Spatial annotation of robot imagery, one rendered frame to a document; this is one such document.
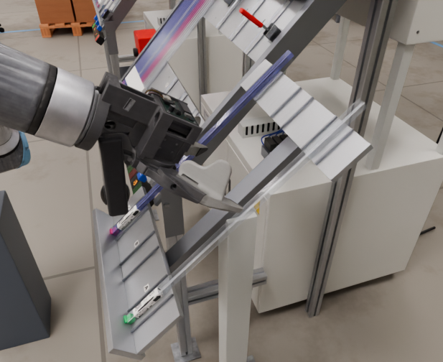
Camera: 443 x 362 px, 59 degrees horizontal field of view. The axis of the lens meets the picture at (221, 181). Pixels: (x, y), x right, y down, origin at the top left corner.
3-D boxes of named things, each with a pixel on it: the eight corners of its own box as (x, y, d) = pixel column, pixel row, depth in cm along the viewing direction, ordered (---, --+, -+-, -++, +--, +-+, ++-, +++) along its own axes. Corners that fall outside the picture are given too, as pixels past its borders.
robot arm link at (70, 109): (30, 149, 39) (34, 113, 45) (76, 162, 41) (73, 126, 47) (57, 83, 36) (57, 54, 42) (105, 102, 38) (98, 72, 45)
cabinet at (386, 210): (256, 323, 146) (268, 195, 109) (203, 207, 199) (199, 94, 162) (400, 279, 162) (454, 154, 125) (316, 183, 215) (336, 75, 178)
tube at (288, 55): (115, 236, 82) (111, 234, 81) (115, 232, 83) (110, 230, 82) (294, 56, 71) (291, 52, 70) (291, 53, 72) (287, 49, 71)
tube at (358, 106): (131, 325, 65) (126, 323, 64) (130, 318, 66) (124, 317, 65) (367, 107, 54) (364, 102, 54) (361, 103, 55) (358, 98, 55)
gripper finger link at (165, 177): (202, 198, 44) (137, 155, 44) (194, 208, 45) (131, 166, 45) (211, 185, 48) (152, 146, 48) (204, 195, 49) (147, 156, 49)
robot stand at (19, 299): (-4, 352, 137) (-76, 241, 104) (2, 309, 151) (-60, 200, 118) (49, 337, 141) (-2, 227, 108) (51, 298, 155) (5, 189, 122)
